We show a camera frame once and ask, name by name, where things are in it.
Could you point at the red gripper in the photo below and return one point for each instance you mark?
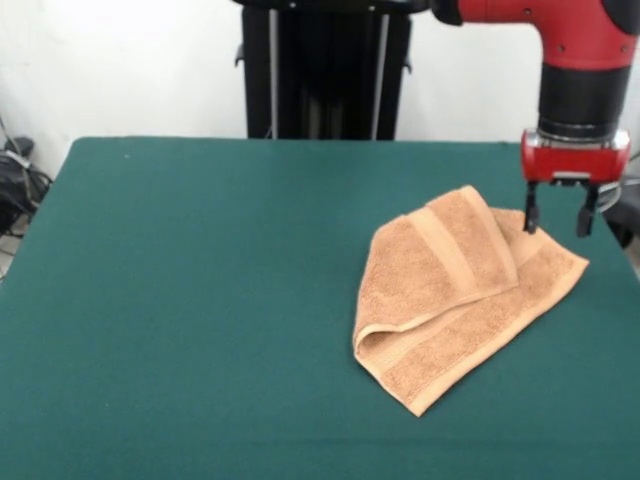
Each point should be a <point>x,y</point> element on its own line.
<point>570,162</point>

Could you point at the tan terry towel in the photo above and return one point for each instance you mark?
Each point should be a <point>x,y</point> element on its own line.
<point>440,300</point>

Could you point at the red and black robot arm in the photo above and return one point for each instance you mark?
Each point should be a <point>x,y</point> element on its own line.
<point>575,30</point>

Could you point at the dark green table cloth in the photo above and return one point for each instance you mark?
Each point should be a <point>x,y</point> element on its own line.
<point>150,300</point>

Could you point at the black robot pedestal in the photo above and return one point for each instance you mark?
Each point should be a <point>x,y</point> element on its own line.
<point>325,75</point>

